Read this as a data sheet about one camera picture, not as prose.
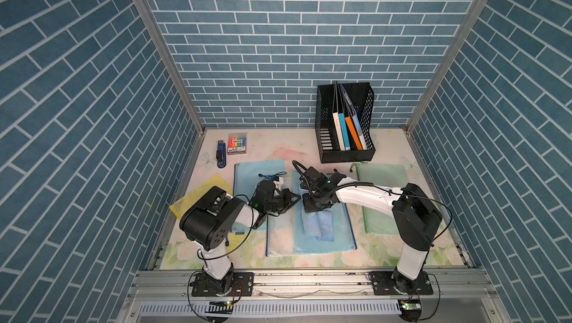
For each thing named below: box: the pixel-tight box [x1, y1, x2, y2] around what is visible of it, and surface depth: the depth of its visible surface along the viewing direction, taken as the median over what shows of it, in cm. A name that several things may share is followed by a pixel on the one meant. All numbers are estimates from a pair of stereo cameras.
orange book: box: [344, 116, 363, 152], surface depth 95 cm
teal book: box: [338, 113, 351, 152], surface depth 96 cm
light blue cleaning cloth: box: [301, 209, 334, 242], surface depth 85 cm
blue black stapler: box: [215, 139, 228, 169], surface depth 107 cm
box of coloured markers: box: [227, 132, 248, 155], surface depth 114 cm
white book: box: [332, 112, 346, 152], surface depth 95 cm
